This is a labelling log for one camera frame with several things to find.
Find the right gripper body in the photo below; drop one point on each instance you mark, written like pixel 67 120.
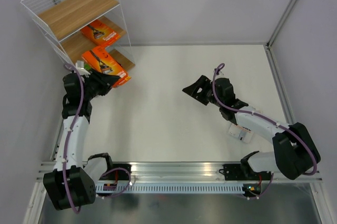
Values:
pixel 211 97

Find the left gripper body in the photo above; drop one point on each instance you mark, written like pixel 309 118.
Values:
pixel 89 91

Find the orange razor box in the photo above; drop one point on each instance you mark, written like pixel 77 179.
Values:
pixel 100 33
pixel 100 60

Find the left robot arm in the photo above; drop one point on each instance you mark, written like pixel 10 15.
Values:
pixel 71 183

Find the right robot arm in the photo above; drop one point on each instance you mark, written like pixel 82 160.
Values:
pixel 294 152

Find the bottom wooden shelf board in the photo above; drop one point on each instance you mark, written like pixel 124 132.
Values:
pixel 122 60

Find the wooden shelf board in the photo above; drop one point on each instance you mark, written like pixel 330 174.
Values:
pixel 71 15
pixel 122 60
pixel 78 43

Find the middle wooden shelf board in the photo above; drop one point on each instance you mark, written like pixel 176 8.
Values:
pixel 78 43

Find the top wooden shelf board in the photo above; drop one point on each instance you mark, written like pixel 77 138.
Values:
pixel 71 15

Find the white Gillette razor pack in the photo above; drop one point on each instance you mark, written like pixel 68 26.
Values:
pixel 240 133

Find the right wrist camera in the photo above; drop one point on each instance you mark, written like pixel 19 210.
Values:
pixel 218 72

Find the white wire shelf rack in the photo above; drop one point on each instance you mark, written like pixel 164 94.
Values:
pixel 35 7

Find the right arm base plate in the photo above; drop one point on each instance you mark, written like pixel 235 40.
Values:
pixel 234 172

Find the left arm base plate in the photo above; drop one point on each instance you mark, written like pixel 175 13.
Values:
pixel 119 173

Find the aluminium rail frame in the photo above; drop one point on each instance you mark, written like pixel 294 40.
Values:
pixel 174 172

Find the white slotted cable duct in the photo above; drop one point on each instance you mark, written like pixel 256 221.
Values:
pixel 176 188

